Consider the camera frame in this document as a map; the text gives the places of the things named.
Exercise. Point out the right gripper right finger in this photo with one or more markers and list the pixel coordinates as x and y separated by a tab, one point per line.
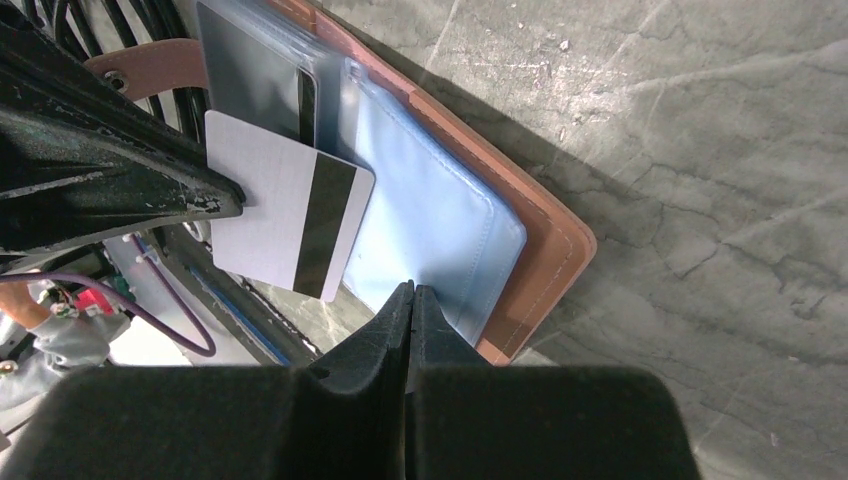
433	340

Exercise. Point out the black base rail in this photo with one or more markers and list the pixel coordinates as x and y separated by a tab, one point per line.
246	313

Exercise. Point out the white magnetic stripe card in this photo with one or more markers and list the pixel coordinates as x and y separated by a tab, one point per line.
302	214

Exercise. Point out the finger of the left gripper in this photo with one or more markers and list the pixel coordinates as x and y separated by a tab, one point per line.
81	161

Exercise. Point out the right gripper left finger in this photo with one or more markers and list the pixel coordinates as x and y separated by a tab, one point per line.
357	395

